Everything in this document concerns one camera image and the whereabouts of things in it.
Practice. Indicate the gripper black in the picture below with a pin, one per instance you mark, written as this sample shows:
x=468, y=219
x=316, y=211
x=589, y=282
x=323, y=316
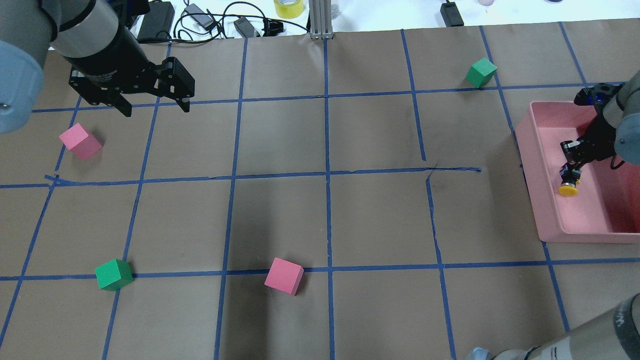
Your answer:
x=601, y=134
x=116, y=56

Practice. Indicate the yellow push button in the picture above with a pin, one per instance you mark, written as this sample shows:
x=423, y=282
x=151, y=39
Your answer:
x=568, y=189

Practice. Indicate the pink plastic bin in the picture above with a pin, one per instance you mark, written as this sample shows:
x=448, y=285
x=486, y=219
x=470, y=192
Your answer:
x=606, y=208

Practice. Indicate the black power adapter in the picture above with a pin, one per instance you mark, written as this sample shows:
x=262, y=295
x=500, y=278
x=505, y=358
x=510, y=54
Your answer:
x=156, y=23

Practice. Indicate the pink cube near edge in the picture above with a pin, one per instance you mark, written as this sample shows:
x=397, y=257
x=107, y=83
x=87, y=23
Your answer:
x=80, y=142

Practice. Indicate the green cube far corner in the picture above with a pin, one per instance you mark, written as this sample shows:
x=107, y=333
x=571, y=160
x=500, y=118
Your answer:
x=481, y=72

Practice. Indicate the yellow tape roll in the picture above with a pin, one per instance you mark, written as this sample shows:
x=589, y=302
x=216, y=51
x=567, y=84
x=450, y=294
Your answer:
x=289, y=9

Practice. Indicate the green cube near base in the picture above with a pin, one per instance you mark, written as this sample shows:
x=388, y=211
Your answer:
x=113, y=275

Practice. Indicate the small black power brick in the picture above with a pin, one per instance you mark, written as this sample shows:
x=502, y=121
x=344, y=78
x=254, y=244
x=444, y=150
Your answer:
x=451, y=14

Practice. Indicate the pink cube near centre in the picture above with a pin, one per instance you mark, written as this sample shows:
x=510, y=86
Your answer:
x=284, y=276

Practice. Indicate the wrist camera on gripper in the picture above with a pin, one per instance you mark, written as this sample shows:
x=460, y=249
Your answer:
x=598, y=95

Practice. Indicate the aluminium frame post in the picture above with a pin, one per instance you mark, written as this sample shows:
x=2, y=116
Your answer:
x=320, y=19

